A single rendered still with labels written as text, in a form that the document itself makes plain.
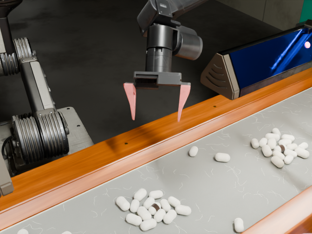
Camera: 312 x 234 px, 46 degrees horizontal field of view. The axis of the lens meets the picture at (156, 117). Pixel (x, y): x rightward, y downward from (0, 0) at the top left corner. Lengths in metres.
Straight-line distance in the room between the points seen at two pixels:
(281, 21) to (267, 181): 3.35
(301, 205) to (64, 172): 0.53
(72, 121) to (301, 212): 1.05
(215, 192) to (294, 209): 0.17
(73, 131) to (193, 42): 0.83
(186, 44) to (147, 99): 1.85
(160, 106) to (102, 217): 1.83
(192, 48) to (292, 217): 0.41
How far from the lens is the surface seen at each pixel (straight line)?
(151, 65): 0.79
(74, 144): 1.47
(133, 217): 0.78
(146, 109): 2.55
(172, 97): 2.69
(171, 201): 0.82
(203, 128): 1.04
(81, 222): 0.82
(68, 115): 1.65
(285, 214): 0.83
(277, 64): 0.68
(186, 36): 0.84
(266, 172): 0.95
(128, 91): 0.78
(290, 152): 1.00
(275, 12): 4.24
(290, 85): 1.31
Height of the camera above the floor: 1.34
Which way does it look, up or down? 33 degrees down
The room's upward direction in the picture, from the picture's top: straight up
